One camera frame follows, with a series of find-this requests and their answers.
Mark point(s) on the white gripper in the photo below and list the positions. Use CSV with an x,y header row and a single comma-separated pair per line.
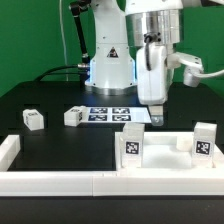
x,y
153,85

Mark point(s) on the white square tabletop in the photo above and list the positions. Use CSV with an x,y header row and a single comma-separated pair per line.
x,y
167,150

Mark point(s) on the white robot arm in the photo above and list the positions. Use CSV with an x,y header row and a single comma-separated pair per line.
x,y
135,50

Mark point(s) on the fiducial marker sheet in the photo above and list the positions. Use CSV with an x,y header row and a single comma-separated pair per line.
x,y
116,115

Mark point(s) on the white U-shaped obstacle fence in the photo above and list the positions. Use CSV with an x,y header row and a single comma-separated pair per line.
x,y
123,182

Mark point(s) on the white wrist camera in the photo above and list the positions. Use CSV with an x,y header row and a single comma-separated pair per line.
x,y
193,67

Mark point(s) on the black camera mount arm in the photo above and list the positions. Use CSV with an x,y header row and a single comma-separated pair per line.
x,y
76,8

